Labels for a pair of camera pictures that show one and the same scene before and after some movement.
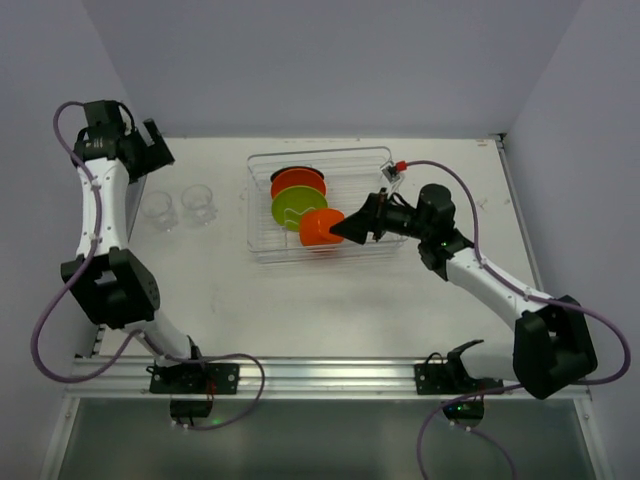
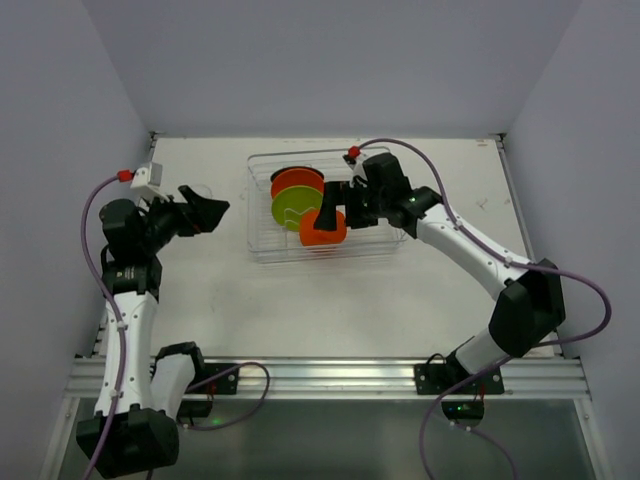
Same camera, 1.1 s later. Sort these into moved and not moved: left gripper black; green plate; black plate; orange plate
Moved: left gripper black
Not moved: green plate; orange plate; black plate
